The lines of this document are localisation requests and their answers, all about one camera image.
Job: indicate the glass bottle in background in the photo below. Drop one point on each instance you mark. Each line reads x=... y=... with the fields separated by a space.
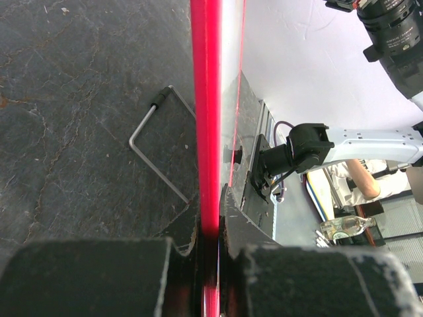
x=345 y=227

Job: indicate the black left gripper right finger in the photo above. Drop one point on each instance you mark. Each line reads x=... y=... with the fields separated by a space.
x=259 y=277

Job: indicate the person in background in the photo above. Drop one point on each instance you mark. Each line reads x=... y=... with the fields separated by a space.
x=358 y=181

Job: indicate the pink framed whiteboard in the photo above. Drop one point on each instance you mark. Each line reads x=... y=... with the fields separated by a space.
x=217 y=49

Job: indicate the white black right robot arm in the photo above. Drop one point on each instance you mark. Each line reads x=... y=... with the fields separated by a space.
x=395 y=31

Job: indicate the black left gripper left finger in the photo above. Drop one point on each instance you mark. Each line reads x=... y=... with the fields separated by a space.
x=155 y=276

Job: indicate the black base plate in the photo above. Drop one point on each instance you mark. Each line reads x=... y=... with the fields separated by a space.
x=258 y=203

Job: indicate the black whiteboard clip foot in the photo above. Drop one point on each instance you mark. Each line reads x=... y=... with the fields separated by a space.
x=236 y=153

